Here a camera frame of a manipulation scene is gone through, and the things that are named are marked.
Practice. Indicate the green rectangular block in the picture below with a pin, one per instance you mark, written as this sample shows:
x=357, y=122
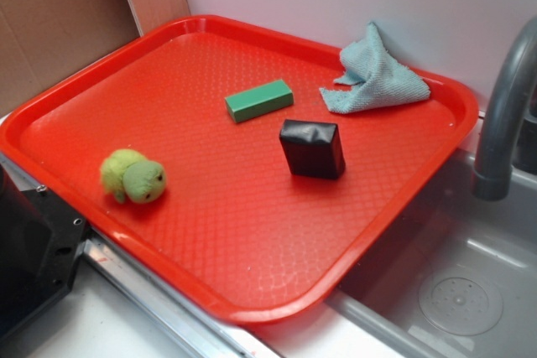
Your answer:
x=258, y=101

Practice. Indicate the light blue cloth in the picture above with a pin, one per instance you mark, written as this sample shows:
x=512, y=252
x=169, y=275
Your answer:
x=374, y=78

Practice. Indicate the brown cardboard panel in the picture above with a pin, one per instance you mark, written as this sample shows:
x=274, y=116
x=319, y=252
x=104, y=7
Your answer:
x=45, y=41

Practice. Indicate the grey plastic sink basin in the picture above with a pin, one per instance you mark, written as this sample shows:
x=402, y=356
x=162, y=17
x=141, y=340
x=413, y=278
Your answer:
x=452, y=276

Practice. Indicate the red plastic tray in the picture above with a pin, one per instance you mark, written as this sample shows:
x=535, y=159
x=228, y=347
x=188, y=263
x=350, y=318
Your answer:
x=235, y=230

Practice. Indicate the green plush turtle toy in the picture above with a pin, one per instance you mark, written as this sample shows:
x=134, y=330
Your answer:
x=127, y=174

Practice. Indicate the silver metal rail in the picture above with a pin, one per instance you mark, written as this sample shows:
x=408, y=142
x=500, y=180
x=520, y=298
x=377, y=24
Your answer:
x=117, y=309

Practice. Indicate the grey faucet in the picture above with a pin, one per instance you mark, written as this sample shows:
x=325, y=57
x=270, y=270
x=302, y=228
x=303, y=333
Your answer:
x=508, y=135

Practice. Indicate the black box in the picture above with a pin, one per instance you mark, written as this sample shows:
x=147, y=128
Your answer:
x=312, y=149

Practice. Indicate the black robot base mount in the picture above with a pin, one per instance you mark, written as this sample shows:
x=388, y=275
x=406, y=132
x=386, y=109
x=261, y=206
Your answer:
x=41, y=241

